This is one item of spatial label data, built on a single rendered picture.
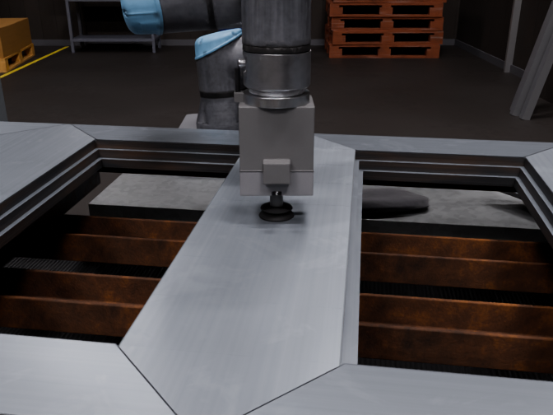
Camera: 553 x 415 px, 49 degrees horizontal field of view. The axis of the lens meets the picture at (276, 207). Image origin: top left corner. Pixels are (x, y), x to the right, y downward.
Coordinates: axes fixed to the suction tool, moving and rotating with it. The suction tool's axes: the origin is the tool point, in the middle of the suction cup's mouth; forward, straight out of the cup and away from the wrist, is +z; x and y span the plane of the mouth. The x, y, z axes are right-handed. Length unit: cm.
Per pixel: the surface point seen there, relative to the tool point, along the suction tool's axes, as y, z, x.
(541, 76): 197, 50, 377
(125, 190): -33, 17, 55
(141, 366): -10.5, -0.8, -29.3
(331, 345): 4.3, -0.8, -26.6
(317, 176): 5.9, -1.1, 13.9
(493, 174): 34.5, 1.8, 22.6
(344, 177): 9.8, -1.1, 13.5
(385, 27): 133, 46, 676
